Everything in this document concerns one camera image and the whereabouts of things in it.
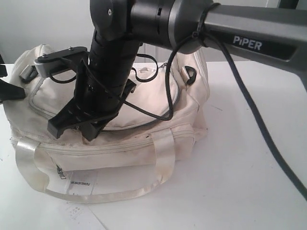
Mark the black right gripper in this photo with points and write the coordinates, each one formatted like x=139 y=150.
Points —
x=92 y=96

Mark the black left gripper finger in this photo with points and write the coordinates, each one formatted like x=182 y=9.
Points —
x=10 y=92

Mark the cream fabric duffel bag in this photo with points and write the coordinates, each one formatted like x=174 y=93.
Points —
x=131 y=139

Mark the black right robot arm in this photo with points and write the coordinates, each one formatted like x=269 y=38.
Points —
x=272 y=36

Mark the white paper hang tag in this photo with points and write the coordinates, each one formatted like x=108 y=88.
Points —
x=75 y=183

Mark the small white price tag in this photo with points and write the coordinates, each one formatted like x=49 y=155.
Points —
x=76 y=215

